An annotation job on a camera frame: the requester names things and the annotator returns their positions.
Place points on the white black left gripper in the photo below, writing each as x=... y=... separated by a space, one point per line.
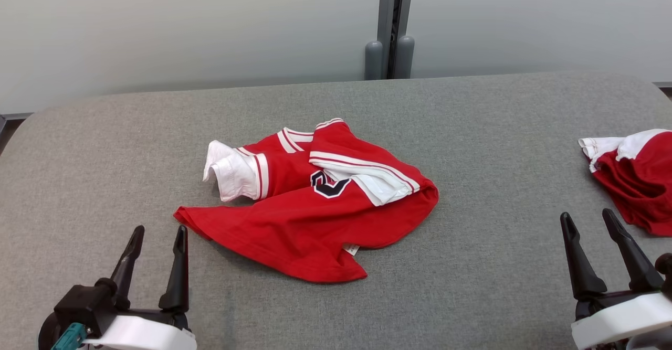
x=147 y=337

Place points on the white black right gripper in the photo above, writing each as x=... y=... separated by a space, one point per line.
x=619 y=321

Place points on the red and white jersey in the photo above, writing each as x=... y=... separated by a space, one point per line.
x=640 y=182

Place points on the red jersey shirt white sleeves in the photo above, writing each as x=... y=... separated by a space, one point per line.
x=299 y=224

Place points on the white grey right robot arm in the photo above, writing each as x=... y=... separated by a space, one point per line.
x=653 y=343

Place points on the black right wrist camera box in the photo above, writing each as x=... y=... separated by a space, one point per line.
x=665 y=268

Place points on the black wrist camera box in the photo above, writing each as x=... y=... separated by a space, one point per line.
x=84 y=303
x=665 y=268

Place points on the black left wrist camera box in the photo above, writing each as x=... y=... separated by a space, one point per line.
x=84 y=303

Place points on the slanted grey metal frame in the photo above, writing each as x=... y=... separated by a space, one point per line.
x=664 y=84

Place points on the grey rounded post foot cap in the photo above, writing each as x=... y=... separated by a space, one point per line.
x=404 y=59
x=374 y=61

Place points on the grey aluminium partition post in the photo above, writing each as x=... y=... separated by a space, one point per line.
x=395 y=9

